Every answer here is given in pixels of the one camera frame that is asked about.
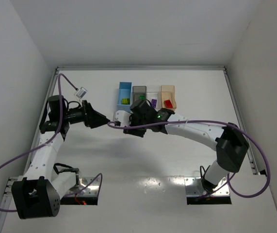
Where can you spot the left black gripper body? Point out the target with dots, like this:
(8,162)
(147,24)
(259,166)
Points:
(88,114)

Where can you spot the purple lego brick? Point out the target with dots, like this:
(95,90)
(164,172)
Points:
(154,103)

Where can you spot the lime green lego brick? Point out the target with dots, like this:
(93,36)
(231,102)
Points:
(123,101)

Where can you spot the red lego brick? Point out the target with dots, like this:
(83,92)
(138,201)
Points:
(168,104)

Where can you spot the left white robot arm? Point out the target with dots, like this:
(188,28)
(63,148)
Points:
(37,194)

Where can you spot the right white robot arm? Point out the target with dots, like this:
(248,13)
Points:
(228,143)

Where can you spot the grey transparent bin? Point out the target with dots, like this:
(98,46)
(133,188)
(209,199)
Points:
(137,91)

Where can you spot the clear transparent bin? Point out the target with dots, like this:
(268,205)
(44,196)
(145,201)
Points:
(154,92)

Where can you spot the blue plastic bin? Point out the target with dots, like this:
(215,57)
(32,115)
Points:
(124,92)

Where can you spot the orange transparent bin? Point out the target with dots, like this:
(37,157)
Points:
(168,97)

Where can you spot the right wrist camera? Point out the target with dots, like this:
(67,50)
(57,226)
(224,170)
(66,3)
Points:
(123,117)

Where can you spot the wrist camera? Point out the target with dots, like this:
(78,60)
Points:
(80,93)
(123,117)

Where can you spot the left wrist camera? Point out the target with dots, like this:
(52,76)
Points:
(80,93)

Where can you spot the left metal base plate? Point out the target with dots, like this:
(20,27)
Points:
(88,187)

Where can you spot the metal base plate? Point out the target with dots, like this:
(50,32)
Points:
(88,187)
(194,188)

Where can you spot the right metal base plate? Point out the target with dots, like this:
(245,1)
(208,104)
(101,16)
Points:
(194,188)

